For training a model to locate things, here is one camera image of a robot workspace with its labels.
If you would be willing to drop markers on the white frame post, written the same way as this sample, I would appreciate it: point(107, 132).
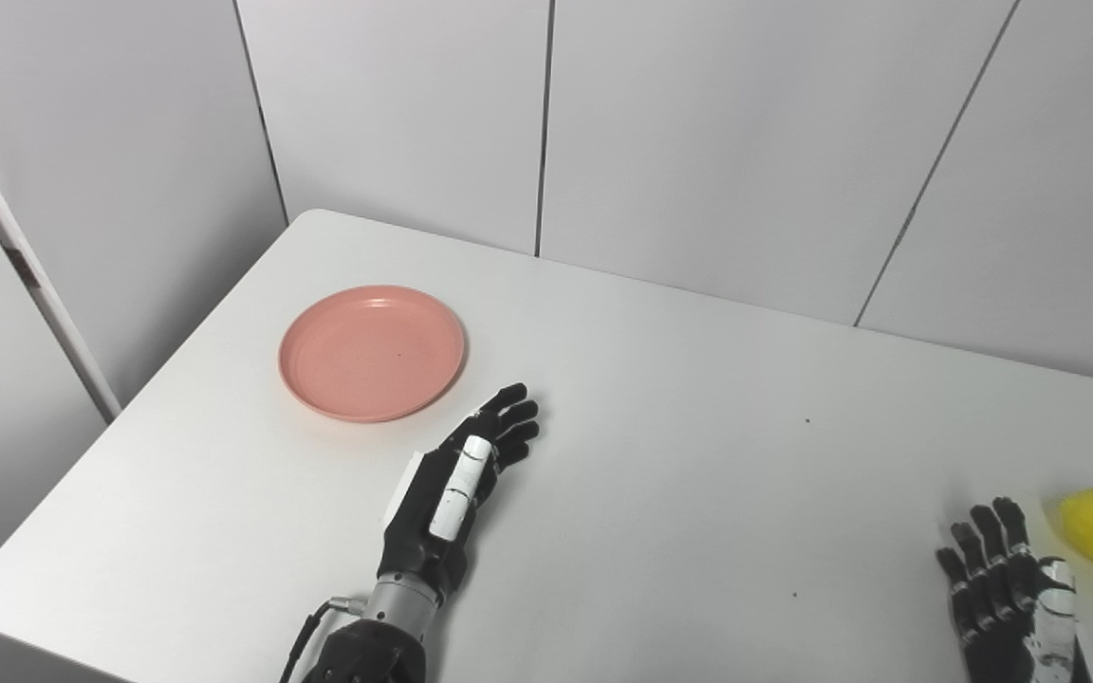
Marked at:
point(34, 275)

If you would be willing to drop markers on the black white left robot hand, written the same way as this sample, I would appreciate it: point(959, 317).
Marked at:
point(418, 531)

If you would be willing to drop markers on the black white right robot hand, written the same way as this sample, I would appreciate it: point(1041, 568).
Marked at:
point(997, 626)

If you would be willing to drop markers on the pink round plate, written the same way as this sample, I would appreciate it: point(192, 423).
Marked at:
point(371, 353)

